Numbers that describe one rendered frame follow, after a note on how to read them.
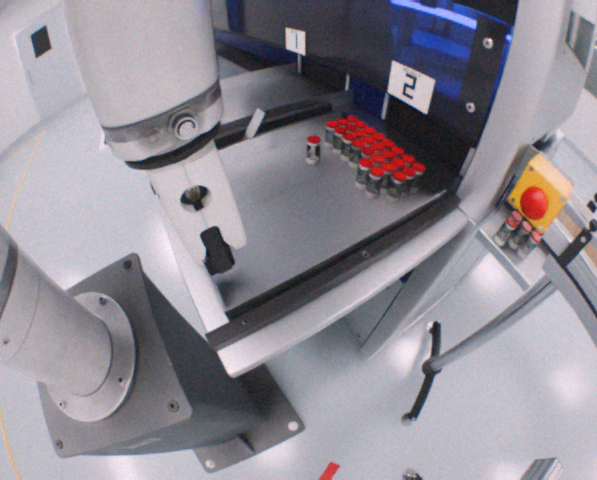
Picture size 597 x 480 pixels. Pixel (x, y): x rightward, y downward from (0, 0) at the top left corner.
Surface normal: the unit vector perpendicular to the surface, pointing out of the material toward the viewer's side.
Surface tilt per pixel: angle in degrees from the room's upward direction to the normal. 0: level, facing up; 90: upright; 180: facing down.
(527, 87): 90
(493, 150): 90
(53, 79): 90
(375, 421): 0
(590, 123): 90
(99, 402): 0
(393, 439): 0
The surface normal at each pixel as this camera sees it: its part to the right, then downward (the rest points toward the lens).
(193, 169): 0.41, 0.56
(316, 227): -0.01, -0.60
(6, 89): 0.53, 0.68
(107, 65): 0.04, 0.80
